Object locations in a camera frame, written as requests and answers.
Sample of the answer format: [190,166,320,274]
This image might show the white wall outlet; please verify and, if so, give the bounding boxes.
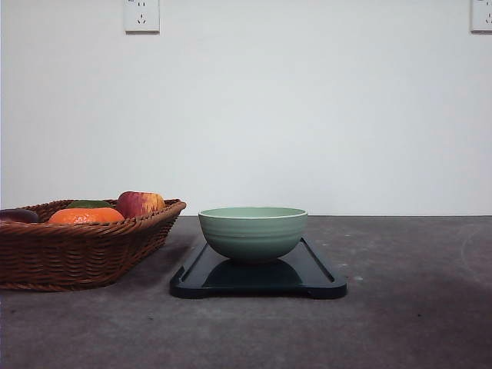
[469,0,492,32]
[123,0,161,37]

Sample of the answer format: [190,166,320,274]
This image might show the white wall outlet right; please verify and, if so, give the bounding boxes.
[469,0,492,32]

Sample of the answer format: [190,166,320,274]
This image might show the brown wicker basket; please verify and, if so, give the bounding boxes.
[0,198,186,291]

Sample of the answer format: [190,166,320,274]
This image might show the red yellow apple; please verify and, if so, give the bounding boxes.
[116,191,165,218]

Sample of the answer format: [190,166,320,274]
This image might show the dark purple fruit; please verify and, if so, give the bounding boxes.
[0,208,38,222]

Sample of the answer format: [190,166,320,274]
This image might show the white wall outlet left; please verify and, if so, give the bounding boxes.
[123,0,161,37]

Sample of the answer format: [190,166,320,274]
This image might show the light green ceramic bowl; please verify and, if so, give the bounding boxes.
[198,206,308,260]

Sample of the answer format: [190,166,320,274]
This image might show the orange tangerine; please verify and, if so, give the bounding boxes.
[48,208,125,224]

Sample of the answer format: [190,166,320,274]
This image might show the dark green avocado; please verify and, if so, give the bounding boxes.
[68,200,113,208]

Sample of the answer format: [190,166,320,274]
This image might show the dark rectangular serving tray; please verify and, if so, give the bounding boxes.
[170,236,347,299]

